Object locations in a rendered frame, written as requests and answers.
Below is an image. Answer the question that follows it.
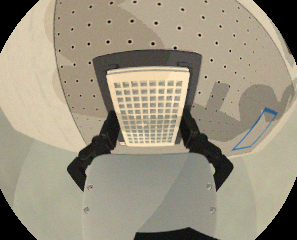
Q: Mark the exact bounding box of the blue tape rectangle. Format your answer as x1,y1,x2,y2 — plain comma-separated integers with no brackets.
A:
231,107,278,151

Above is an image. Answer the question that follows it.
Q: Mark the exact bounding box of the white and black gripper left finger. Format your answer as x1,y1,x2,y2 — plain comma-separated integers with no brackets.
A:
67,110,120,192

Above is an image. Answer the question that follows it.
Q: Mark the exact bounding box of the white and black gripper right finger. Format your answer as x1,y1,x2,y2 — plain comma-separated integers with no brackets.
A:
179,109,234,192

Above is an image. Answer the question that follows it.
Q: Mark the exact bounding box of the cream well plate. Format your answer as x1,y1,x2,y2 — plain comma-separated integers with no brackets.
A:
106,66,190,146

